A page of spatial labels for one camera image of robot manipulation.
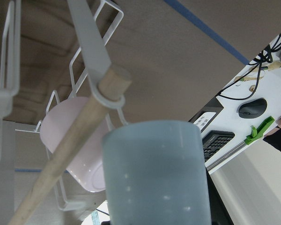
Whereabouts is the light blue plastic cup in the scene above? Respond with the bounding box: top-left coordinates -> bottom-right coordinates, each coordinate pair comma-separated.
102,120 -> 212,225

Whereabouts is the pink plastic cup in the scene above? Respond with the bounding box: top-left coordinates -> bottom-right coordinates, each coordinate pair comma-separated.
40,97 -> 110,192

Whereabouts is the black box with label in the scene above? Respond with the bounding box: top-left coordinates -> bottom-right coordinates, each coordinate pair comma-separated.
189,97 -> 224,132

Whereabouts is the black keyboard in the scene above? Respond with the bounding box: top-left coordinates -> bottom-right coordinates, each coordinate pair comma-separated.
202,130 -> 235,162

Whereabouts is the black computer mouse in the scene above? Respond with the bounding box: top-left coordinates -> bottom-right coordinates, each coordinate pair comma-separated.
238,98 -> 267,119

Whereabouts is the green plastic clamp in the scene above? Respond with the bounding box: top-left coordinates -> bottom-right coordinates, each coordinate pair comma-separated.
244,116 -> 275,145

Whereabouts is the white wire cup rack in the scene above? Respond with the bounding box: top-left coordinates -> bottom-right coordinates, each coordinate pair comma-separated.
0,0 -> 130,225

